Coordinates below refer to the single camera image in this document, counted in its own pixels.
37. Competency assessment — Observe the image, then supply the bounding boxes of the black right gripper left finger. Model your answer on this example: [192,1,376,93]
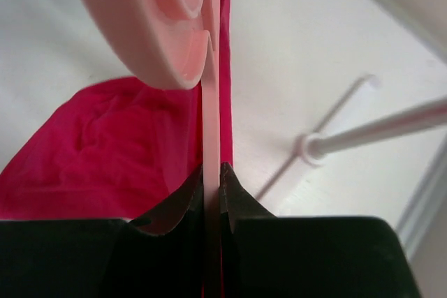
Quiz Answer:
[1,168,204,297]

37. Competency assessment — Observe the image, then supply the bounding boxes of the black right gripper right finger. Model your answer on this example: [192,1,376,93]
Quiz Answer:
[219,163,420,297]

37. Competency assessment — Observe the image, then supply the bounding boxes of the aluminium rail on right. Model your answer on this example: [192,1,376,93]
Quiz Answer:
[395,139,446,260]

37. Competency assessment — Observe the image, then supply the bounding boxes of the pink hanger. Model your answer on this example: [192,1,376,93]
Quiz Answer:
[82,0,221,297]

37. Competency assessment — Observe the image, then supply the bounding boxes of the silver white clothes rack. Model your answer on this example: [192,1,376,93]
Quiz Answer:
[256,74,446,200]

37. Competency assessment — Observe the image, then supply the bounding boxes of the red t shirt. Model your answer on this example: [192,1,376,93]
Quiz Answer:
[1,0,233,222]

